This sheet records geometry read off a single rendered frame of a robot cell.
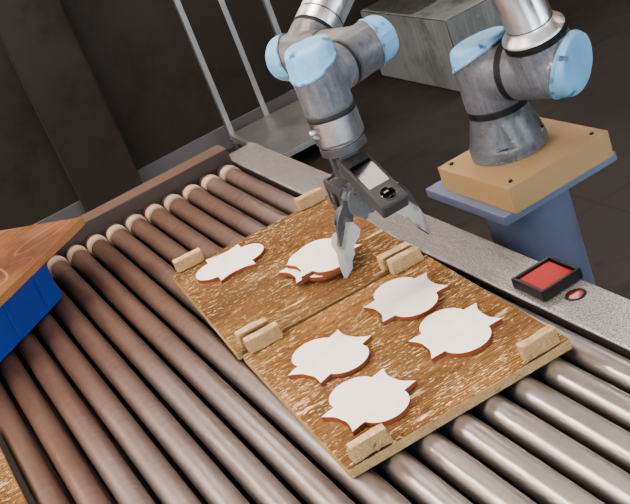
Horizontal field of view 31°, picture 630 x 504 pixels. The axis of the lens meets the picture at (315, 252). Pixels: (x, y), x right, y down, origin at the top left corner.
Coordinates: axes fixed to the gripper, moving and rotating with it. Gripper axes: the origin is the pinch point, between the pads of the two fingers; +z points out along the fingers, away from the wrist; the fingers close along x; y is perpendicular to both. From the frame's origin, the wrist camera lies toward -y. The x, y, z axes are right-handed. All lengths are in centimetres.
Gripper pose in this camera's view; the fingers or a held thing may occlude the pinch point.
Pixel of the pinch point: (390, 258)
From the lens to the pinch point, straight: 172.2
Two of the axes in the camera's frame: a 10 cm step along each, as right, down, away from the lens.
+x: -8.6, 4.6, -2.3
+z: 3.4, 8.5, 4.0
